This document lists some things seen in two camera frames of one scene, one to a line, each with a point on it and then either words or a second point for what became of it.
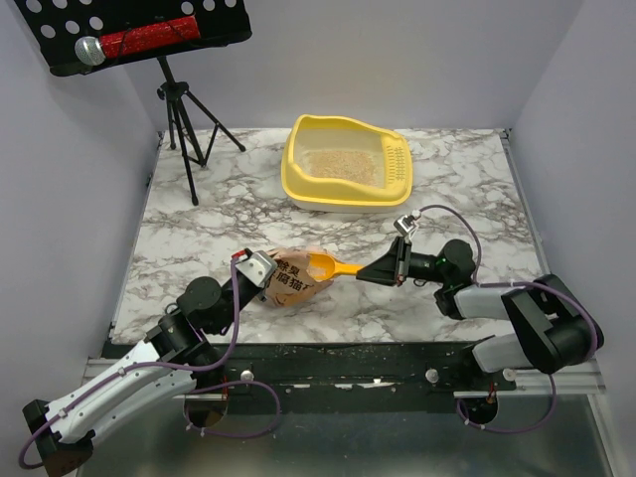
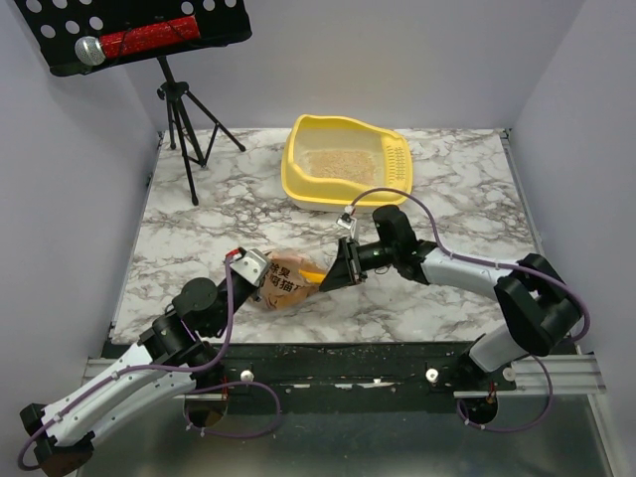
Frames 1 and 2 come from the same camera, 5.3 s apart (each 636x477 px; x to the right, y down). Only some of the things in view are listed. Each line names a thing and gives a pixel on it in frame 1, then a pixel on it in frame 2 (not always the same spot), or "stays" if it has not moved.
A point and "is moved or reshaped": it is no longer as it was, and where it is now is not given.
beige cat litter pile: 356,165 stays
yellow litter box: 345,165 stays
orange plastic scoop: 323,266 is moved or reshaped
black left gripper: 260,295 stays
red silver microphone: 93,51 stays
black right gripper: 403,263 -> 354,261
